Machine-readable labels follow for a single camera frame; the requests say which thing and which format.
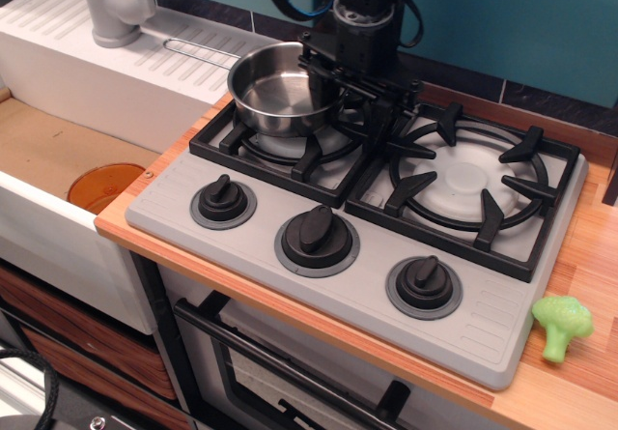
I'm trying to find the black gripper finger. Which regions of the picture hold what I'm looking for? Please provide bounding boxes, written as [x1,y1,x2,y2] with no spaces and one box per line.
[307,66,325,109]
[364,99,399,154]

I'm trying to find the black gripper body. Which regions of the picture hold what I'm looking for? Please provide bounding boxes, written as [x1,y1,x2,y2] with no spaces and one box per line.
[296,6,425,112]

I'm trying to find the steel pan with wire handle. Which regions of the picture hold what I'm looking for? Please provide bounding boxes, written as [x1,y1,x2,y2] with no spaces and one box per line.
[163,38,345,138]

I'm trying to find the green toy cauliflower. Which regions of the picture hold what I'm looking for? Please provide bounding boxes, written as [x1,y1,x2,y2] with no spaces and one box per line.
[532,296,595,363]

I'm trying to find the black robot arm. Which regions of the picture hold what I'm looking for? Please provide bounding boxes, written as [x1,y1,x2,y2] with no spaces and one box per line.
[299,0,424,150]

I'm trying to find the black middle stove knob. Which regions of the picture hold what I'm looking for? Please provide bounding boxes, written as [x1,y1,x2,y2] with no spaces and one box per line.
[274,205,360,278]

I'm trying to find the black stove knob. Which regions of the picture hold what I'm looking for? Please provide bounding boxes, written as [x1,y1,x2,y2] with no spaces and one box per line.
[274,205,360,278]
[385,255,463,321]
[190,174,258,231]

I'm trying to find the black left stove knob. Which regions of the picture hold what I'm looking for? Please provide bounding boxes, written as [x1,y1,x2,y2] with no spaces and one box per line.
[190,174,258,231]

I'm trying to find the grey toy stove top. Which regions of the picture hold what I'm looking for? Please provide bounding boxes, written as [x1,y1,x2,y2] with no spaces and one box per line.
[124,92,590,392]

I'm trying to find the black right stove knob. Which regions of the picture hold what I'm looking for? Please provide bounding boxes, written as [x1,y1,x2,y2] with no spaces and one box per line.
[385,255,463,321]

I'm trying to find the black left burner grate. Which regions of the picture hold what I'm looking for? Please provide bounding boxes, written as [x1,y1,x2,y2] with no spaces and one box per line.
[188,80,412,210]

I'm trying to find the black burner grate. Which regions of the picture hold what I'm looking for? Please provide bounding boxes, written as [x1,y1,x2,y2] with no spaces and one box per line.
[188,80,412,210]
[345,103,588,282]

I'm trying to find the black right burner grate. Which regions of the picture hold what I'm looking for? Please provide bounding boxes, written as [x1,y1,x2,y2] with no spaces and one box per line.
[345,103,588,282]

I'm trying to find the grey toy faucet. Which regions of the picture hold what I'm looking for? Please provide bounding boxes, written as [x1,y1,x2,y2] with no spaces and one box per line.
[86,0,156,48]

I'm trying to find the orange plastic plate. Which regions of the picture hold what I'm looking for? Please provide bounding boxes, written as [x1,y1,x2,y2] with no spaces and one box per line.
[67,162,145,215]

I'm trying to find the white toy sink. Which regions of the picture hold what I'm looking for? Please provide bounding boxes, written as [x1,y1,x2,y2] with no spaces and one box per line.
[1,0,267,334]

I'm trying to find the wooden drawer fronts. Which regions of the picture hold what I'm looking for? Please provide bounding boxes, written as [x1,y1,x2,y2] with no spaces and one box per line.
[1,261,190,429]

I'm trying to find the teal wall cabinet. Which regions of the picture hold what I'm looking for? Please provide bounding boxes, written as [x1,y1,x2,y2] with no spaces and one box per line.
[144,0,618,108]

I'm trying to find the oven door with black handle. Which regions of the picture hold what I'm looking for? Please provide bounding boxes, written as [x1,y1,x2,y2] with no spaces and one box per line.
[173,292,498,429]

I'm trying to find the black cable near camera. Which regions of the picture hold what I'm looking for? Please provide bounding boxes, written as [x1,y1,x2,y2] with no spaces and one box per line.
[0,347,60,430]

